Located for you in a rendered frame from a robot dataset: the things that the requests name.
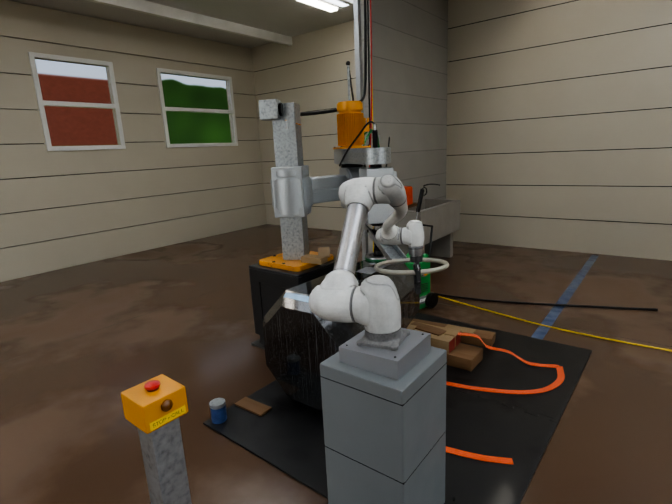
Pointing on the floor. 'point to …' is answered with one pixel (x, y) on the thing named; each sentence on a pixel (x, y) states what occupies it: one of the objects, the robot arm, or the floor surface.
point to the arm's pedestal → (385, 433)
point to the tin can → (218, 410)
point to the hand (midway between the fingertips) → (417, 287)
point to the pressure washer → (426, 279)
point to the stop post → (160, 438)
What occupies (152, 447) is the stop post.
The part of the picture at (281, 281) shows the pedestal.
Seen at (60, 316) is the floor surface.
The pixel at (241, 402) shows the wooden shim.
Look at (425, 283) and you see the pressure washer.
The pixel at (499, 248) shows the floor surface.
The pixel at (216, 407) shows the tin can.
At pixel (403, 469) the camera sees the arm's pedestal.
